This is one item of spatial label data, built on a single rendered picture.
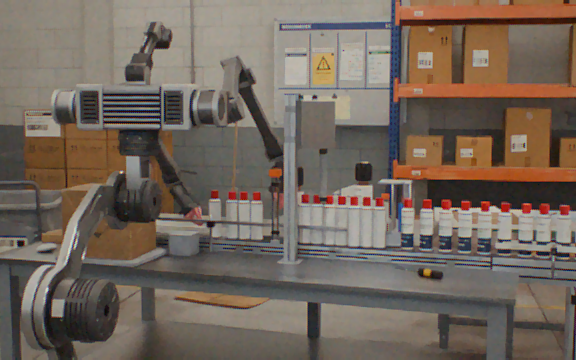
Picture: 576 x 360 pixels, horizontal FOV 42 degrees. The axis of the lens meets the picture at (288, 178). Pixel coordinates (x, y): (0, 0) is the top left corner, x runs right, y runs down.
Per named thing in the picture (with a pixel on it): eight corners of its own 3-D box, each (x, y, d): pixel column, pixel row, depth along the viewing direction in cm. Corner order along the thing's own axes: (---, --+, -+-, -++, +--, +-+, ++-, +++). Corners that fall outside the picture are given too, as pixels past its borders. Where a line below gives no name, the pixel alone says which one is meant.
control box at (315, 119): (335, 147, 306) (335, 100, 304) (301, 149, 296) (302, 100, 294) (319, 146, 314) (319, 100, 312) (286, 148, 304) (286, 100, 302)
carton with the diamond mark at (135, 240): (156, 248, 320) (155, 185, 318) (131, 260, 297) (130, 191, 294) (92, 245, 328) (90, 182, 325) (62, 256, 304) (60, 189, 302)
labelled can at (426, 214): (433, 249, 304) (434, 199, 302) (431, 252, 300) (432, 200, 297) (420, 249, 306) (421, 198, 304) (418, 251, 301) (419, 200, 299)
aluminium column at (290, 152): (297, 260, 307) (298, 93, 300) (294, 262, 303) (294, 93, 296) (287, 259, 308) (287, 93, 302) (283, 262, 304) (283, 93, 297)
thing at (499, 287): (523, 237, 373) (523, 233, 373) (515, 305, 248) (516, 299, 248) (142, 215, 438) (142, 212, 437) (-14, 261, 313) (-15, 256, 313)
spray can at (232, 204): (240, 237, 330) (240, 190, 328) (235, 239, 325) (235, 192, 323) (229, 237, 332) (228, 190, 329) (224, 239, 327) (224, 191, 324)
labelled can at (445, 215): (452, 251, 302) (453, 200, 300) (450, 253, 297) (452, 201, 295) (439, 250, 304) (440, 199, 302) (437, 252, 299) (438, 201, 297)
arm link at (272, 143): (224, 80, 302) (249, 71, 300) (225, 73, 307) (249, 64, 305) (266, 163, 325) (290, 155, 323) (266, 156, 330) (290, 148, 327)
